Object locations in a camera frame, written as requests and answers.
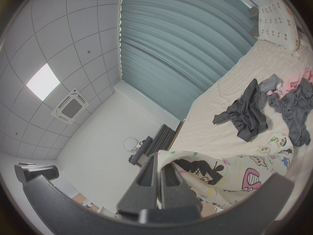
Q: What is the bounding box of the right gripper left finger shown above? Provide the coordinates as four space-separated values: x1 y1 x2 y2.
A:
117 153 159 220

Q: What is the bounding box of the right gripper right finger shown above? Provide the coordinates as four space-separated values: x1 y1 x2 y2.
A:
160 160 203 210

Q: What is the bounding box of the white printed pyjama top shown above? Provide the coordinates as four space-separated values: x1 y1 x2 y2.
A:
156 131 294 213

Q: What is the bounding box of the black garment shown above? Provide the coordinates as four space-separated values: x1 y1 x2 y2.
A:
212 78 268 142

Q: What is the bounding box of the bed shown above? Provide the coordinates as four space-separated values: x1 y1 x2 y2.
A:
169 0 313 220

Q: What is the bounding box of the light grey garment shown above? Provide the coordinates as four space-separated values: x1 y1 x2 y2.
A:
258 74 284 94

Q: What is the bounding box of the dark grey garment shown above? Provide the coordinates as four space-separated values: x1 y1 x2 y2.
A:
268 77 313 147

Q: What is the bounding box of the square ceiling light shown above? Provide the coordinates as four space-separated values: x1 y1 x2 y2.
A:
26 63 61 100

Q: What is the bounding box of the blue-green curtain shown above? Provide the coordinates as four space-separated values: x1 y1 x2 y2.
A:
119 0 260 122

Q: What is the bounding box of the pink garment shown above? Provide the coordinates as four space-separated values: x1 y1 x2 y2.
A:
266 68 313 100

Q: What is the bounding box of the grey bedside table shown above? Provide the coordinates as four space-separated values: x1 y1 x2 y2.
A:
248 7 260 37

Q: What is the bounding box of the white printed pillow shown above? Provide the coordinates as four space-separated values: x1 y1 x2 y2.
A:
257 0 301 54

